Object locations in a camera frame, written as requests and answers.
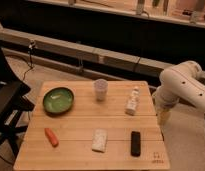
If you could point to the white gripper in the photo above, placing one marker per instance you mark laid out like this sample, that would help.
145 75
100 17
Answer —
163 115

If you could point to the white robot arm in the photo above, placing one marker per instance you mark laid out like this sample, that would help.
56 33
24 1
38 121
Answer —
179 82

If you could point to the white plastic bottle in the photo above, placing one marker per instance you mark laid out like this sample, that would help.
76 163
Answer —
132 101

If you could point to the black remote control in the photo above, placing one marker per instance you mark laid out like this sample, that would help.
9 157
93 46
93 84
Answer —
135 144

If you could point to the wooden table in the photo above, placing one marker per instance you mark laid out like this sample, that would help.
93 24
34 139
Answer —
75 129

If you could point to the green bowl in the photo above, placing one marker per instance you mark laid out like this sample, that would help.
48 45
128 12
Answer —
58 100

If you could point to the orange carrot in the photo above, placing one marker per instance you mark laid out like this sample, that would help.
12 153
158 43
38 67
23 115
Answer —
51 137

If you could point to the black chair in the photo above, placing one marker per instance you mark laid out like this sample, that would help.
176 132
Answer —
12 104

